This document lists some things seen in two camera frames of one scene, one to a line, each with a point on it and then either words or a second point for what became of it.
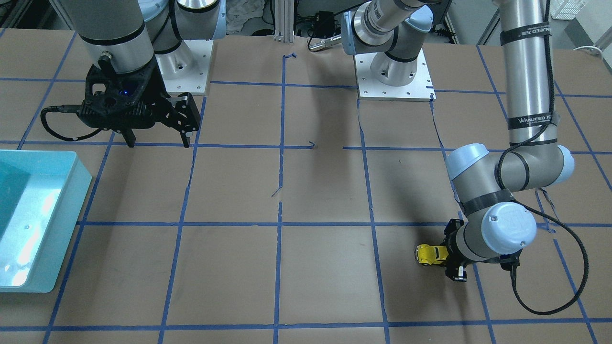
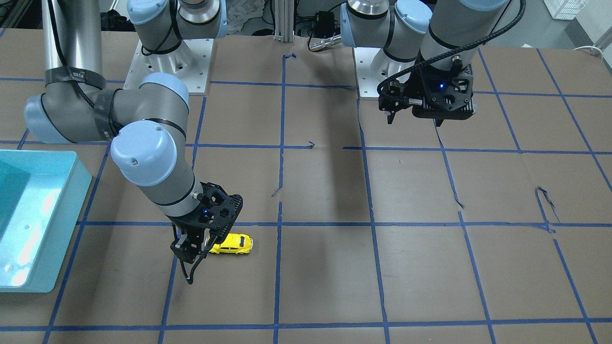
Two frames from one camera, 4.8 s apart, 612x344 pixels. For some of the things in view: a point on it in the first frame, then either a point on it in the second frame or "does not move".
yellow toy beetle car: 428,254 → 236,243
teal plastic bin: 42,194 does not move
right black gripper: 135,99 → 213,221
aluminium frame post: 284,21 does not move
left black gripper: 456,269 → 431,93
